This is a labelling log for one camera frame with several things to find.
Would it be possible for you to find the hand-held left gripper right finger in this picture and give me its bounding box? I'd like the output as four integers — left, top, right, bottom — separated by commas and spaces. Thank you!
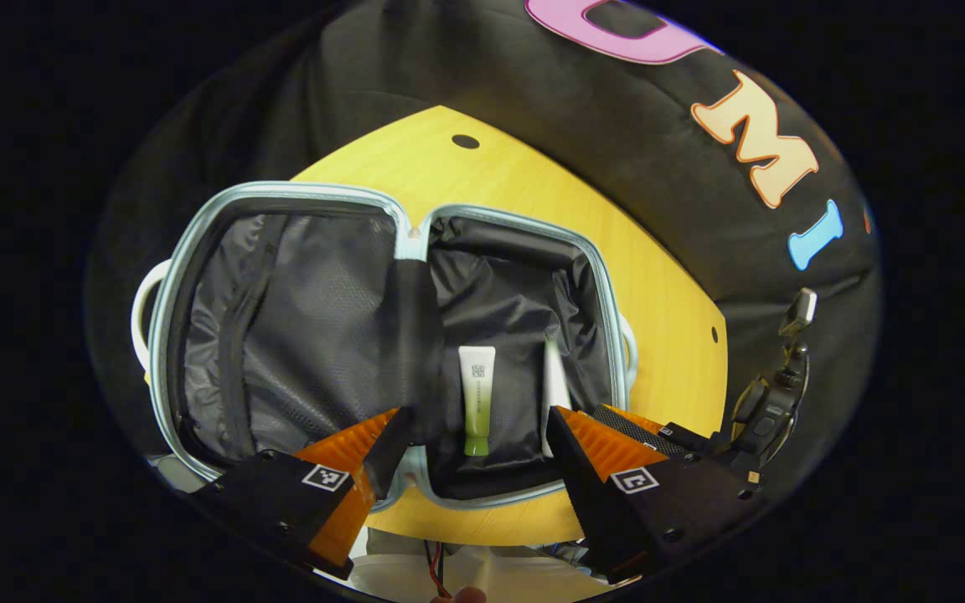
544, 406, 777, 585

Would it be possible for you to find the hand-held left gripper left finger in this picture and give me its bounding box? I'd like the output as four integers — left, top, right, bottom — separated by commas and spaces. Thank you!
189, 406, 416, 580

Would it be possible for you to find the green and white tube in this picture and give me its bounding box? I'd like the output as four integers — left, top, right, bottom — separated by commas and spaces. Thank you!
458, 345, 498, 458

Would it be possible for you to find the black backdrop cloth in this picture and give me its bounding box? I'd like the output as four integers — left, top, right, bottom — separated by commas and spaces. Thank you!
85, 0, 881, 503

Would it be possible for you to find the red cable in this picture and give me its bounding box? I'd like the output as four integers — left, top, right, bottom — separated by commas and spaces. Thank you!
422, 540, 452, 600

